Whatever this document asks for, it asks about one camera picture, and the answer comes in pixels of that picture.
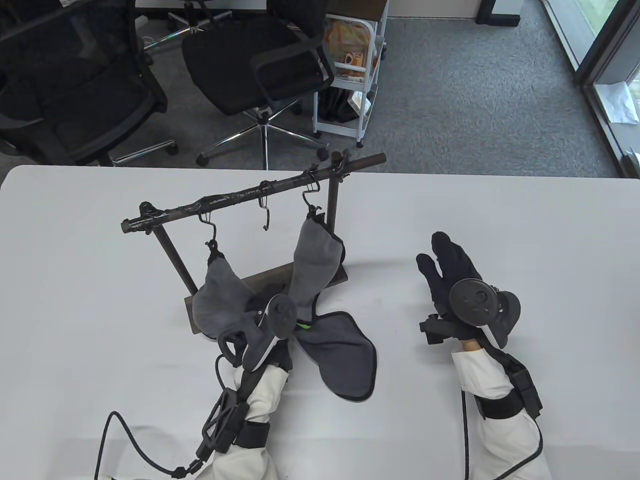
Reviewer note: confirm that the person's right hand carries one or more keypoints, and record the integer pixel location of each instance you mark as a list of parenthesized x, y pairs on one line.
[(450, 265)]

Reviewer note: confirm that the person's left hand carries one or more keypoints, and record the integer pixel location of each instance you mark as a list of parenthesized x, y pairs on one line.
[(286, 356)]

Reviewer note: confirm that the grey tracking controller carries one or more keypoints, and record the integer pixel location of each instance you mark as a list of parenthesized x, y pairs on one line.
[(477, 302), (260, 345)]

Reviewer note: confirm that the grey and blue hand towel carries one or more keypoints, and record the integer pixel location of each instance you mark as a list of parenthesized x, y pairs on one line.
[(345, 355)]

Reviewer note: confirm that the black metal s-hook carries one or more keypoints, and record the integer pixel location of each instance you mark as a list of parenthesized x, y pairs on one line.
[(267, 215), (214, 232), (303, 197)]

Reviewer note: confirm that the person's left forearm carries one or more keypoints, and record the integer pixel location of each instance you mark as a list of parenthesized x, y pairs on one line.
[(260, 400)]

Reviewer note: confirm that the person's right forearm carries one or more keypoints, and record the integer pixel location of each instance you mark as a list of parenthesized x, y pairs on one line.
[(485, 380)]

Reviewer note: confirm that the dark hanging rack stand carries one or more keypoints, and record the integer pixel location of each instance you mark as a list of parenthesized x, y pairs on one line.
[(172, 255)]

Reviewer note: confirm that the white rolling cart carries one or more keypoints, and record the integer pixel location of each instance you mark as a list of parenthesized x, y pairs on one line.
[(370, 95)]

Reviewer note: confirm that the black bag in cart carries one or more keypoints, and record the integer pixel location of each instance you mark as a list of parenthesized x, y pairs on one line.
[(335, 105)]

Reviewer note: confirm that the white sheet of paper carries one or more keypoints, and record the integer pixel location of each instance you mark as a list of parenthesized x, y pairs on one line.
[(620, 102)]

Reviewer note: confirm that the orange snack bag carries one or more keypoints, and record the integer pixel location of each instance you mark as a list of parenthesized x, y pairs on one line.
[(345, 37)]

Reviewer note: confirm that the black desk leg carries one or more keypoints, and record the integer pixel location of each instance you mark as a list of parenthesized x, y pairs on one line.
[(497, 15)]

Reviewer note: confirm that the black office chair with armrest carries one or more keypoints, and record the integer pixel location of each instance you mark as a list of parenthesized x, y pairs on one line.
[(235, 65)]

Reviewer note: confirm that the chrome chair base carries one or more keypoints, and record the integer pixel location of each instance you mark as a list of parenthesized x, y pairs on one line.
[(175, 36)]

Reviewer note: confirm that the black mesh office chair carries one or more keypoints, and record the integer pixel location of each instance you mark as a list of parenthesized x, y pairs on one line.
[(75, 90)]

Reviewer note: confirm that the black wrist camera unit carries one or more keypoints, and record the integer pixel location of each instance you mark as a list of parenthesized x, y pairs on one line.
[(220, 425), (527, 392)]

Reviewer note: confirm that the black window frame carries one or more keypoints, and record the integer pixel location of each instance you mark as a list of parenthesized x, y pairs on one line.
[(607, 45)]

